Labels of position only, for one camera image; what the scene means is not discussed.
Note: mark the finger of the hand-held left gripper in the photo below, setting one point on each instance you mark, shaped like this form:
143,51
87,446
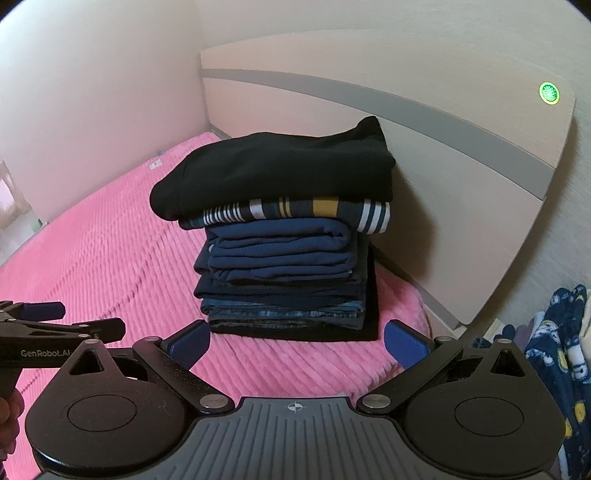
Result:
41,310
101,328

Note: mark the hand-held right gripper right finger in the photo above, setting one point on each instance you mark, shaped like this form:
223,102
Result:
406,344

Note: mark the beige headboard with grey stripe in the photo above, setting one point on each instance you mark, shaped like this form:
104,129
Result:
438,184

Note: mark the white blanket label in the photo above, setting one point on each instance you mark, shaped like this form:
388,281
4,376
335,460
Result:
155,164

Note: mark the dark navy folded garment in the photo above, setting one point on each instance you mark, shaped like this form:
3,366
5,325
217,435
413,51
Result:
277,290

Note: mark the folded blue jeans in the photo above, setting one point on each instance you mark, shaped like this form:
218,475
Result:
277,314

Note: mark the black folded garment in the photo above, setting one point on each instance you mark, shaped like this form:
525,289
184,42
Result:
371,300

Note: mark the pink ribbed blanket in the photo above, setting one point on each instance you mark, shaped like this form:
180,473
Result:
115,254

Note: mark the person's left hand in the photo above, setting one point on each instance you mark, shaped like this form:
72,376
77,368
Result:
9,420

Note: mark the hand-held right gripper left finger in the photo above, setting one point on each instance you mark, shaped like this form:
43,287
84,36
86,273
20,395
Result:
191,341

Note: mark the green round sticker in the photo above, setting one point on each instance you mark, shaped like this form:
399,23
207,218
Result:
549,93

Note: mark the navy printed cloth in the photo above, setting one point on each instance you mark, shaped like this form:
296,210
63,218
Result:
568,369

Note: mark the striped folded shirt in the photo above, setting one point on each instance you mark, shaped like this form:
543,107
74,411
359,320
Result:
323,208

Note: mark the black zip-pocket garment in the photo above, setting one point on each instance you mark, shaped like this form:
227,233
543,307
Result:
277,170

